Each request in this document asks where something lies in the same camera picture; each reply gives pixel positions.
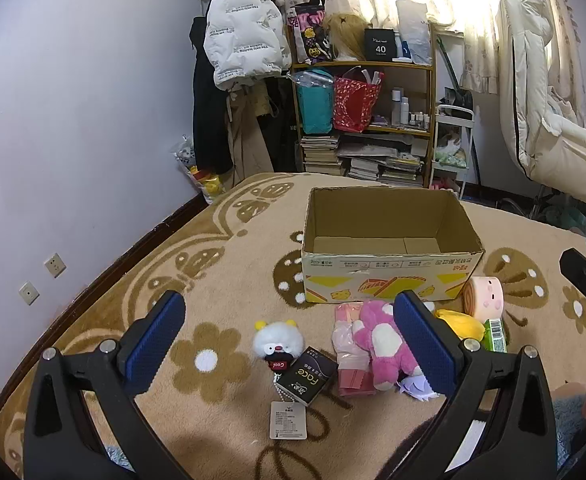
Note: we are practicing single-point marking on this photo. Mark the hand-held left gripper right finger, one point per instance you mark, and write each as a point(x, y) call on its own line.
point(425, 345)

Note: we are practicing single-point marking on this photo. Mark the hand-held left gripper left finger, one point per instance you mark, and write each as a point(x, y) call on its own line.
point(153, 345)

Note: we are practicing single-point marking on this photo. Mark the yellow plush toy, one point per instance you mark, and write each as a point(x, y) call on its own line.
point(465, 325)

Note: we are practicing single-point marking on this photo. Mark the pink and white plush bear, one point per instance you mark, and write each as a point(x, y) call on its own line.
point(378, 340)

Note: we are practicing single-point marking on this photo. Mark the green packet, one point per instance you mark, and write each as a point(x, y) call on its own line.
point(495, 335)

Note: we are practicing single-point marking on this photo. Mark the pink roll plush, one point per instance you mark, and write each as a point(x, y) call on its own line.
point(483, 297)

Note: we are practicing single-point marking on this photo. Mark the pink plastic packet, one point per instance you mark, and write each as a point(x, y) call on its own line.
point(345, 340)

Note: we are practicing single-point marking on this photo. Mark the printed cardboard box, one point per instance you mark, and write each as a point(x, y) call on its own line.
point(373, 270)

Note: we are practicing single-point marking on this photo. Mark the black tissue pack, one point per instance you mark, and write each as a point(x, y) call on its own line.
point(308, 375)

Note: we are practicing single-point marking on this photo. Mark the white fluffy plush yellow ears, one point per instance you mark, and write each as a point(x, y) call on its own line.
point(278, 340)

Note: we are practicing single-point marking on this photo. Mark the light green soft item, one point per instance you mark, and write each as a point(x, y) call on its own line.
point(450, 161)

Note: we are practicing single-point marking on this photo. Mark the small purple white paper item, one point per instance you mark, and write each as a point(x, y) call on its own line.
point(415, 389)

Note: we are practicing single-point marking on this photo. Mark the brown patterned carpet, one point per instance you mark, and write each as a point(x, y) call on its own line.
point(223, 410)

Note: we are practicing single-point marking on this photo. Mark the light blue fluffy cloth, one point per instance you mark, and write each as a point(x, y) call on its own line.
point(570, 425)

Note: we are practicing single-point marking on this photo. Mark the clear bag of toys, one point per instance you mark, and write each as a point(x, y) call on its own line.
point(208, 185)

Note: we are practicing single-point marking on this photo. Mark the pile of magazines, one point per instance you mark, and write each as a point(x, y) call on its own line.
point(383, 165)

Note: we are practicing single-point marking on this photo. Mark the cat plush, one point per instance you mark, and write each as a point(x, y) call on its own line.
point(448, 144)

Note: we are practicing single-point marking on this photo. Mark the white metal cart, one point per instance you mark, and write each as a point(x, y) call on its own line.
point(465, 115)

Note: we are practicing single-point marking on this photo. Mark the broom with dustpan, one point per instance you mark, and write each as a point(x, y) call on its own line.
point(457, 97)

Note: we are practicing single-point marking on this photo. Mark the stack of books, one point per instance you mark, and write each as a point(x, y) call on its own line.
point(320, 155)

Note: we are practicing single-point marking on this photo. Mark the row of small bottles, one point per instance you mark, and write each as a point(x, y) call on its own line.
point(419, 120)

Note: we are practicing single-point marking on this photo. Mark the beige hanging garment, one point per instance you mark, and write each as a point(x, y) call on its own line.
point(248, 135)

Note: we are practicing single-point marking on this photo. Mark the short white bottle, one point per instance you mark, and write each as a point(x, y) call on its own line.
point(405, 112)

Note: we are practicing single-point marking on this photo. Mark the tall white bottle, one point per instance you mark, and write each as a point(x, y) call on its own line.
point(397, 107)

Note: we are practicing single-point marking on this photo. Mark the black hanging coat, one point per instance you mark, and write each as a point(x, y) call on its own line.
point(208, 110)

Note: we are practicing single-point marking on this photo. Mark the red patterned bag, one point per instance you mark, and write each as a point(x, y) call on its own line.
point(353, 105)

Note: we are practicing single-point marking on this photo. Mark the black hanging clothes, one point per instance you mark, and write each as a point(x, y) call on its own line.
point(283, 125)

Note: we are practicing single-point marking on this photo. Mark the teal bag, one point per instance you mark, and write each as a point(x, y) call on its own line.
point(315, 107)

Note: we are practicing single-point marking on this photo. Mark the wooden shelf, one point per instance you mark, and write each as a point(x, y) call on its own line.
point(403, 78)

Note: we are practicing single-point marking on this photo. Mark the white plastic bag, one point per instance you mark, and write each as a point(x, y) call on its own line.
point(415, 30)

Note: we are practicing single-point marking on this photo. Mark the black box white print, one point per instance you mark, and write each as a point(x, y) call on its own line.
point(380, 47)

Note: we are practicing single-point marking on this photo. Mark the blonde wig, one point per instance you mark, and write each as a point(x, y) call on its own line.
point(348, 35)

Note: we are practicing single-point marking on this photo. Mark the white puffer jacket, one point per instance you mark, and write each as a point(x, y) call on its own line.
point(243, 35)

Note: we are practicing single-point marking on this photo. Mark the black pink patterned bag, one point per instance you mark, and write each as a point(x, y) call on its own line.
point(308, 30)

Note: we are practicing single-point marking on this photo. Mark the white wall socket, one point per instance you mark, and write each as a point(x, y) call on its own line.
point(54, 265)
point(29, 293)

